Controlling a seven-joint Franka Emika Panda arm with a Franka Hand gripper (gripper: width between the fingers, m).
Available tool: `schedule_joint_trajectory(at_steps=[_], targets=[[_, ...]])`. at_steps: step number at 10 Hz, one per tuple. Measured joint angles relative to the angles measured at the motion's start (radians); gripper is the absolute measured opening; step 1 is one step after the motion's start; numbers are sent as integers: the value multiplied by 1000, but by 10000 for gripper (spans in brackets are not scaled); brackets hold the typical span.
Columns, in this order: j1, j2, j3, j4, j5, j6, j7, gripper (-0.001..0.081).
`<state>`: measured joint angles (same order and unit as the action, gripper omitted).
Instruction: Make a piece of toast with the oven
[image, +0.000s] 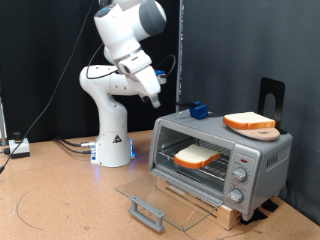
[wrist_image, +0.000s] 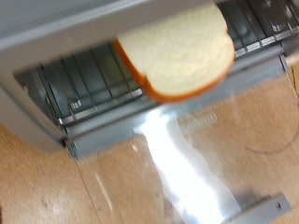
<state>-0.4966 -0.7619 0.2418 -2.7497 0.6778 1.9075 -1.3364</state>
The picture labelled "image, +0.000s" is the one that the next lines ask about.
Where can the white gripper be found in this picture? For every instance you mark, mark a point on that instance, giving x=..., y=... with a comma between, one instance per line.
x=146, y=81

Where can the white bread slice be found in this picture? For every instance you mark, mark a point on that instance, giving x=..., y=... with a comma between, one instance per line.
x=196, y=155
x=246, y=120

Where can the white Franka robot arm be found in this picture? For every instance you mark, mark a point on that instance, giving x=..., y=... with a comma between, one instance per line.
x=110, y=133

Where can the silver oven knob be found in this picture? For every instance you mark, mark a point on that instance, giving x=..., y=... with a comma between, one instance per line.
x=235, y=195
x=240, y=174

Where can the silver toaster oven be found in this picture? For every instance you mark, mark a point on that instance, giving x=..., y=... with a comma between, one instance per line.
x=266, y=160

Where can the dark grey backdrop curtain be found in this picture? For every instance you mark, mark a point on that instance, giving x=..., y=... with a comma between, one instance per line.
x=233, y=50

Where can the black metal bookend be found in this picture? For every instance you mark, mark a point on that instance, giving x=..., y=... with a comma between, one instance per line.
x=266, y=86

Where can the round wooden board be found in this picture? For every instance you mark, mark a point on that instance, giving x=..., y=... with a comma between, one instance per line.
x=263, y=134

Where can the black backdrop curtain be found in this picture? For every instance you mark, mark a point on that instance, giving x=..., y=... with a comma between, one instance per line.
x=30, y=66

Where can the emergency stop button box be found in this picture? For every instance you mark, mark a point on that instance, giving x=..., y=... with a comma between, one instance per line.
x=20, y=146

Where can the slotted wooden block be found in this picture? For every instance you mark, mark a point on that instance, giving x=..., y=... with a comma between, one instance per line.
x=230, y=216

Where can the metal stand rod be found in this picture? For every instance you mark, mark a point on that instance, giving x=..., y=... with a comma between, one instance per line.
x=2, y=123

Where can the black foam pad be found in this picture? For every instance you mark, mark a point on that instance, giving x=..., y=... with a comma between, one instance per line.
x=270, y=205
x=253, y=216

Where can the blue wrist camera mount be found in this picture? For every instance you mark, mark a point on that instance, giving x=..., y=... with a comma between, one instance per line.
x=160, y=74

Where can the tall aluminium frame post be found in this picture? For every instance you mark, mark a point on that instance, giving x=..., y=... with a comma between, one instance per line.
x=180, y=33

